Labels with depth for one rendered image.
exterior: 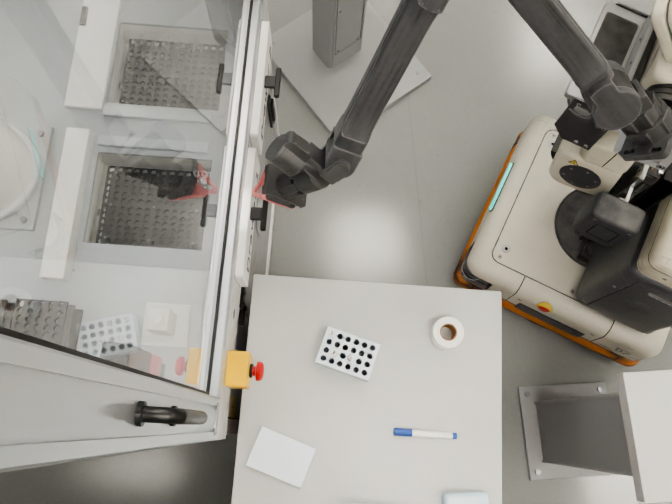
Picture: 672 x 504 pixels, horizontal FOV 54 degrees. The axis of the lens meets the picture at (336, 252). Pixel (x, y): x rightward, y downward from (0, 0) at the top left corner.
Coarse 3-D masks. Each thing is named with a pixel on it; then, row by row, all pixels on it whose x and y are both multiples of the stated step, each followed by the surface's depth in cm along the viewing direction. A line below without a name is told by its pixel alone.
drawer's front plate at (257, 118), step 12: (264, 24) 149; (264, 36) 149; (264, 48) 148; (264, 60) 147; (264, 72) 147; (264, 96) 150; (252, 108) 144; (252, 120) 143; (264, 120) 154; (252, 132) 142; (252, 144) 147
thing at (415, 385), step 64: (256, 320) 149; (320, 320) 149; (384, 320) 150; (256, 384) 145; (320, 384) 146; (384, 384) 146; (448, 384) 146; (320, 448) 142; (384, 448) 142; (448, 448) 143
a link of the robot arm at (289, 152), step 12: (288, 132) 120; (276, 144) 121; (288, 144) 118; (300, 144) 120; (312, 144) 123; (276, 156) 119; (288, 156) 120; (300, 156) 120; (312, 156) 120; (324, 156) 124; (288, 168) 121; (300, 168) 121; (324, 168) 120; (336, 168) 119; (348, 168) 119; (336, 180) 121
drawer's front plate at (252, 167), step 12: (252, 156) 141; (252, 168) 140; (252, 180) 140; (252, 204) 143; (240, 228) 137; (240, 240) 136; (252, 240) 147; (240, 252) 135; (240, 264) 135; (240, 276) 135
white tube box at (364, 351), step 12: (324, 336) 144; (336, 336) 145; (348, 336) 145; (324, 348) 146; (336, 348) 144; (348, 348) 144; (360, 348) 144; (372, 348) 148; (324, 360) 147; (336, 360) 143; (360, 360) 145; (372, 360) 144; (348, 372) 143; (360, 372) 143
